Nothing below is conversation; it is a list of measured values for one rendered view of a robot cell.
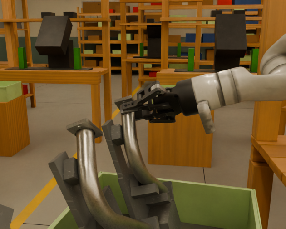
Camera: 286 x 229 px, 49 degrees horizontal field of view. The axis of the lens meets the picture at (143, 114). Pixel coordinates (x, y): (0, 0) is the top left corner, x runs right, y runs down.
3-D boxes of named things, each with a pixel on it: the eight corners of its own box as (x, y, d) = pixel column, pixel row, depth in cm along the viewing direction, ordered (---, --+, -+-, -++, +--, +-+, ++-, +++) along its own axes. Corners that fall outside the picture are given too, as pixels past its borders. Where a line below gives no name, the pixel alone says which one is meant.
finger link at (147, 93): (160, 81, 62) (142, 96, 65) (153, 78, 61) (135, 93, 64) (162, 92, 60) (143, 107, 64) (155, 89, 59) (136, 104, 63)
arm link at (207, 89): (198, 115, 57) (232, 107, 55) (188, 68, 63) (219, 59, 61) (205, 136, 64) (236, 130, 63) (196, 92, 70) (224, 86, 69)
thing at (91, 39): (167, 76, 1033) (168, 4, 978) (79, 74, 1072) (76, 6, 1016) (168, 74, 1085) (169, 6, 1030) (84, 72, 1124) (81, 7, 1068)
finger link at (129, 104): (145, 101, 66) (123, 106, 67) (141, 93, 64) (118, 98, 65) (146, 107, 65) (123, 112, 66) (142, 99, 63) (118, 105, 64)
